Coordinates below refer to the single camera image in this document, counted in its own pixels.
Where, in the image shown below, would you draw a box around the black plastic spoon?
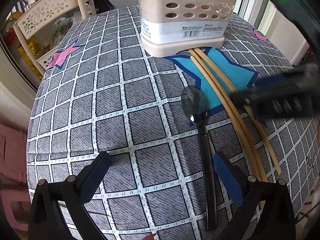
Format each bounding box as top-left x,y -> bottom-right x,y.
181,86 -> 218,231

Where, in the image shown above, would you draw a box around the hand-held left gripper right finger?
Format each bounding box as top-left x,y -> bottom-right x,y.
213,152 -> 297,240

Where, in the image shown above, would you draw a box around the beige plastic storage trolley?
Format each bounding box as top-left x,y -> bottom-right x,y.
12,0 -> 97,74

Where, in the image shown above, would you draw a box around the chopsticks with blue ends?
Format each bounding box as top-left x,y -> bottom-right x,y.
190,56 -> 263,207

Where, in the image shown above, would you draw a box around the dark device with green light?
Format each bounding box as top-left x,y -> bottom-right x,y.
257,0 -> 320,53

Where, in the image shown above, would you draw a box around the wooden chopstick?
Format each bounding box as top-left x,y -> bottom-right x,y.
196,48 -> 281,175

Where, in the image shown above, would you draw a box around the pink plastic stool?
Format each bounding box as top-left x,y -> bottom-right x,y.
0,189 -> 32,232

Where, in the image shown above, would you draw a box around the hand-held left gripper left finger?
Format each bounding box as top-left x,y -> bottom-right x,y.
27,151 -> 112,240

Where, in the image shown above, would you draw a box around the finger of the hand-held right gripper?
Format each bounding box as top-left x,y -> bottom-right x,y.
253,67 -> 306,91
229,89 -> 255,106

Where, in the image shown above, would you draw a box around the bagged vegetables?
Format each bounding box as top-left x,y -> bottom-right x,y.
47,12 -> 83,48

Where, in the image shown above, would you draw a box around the beige plastic utensil holder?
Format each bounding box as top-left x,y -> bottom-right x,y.
136,0 -> 241,58

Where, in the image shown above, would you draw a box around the stack of pink plastic stools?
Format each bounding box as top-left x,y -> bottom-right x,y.
0,124 -> 28,181

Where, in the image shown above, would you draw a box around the gold foil bag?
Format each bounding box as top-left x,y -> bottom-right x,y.
17,36 -> 44,81

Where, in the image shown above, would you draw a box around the grey checked star tablecloth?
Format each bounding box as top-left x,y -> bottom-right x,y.
26,5 -> 320,240

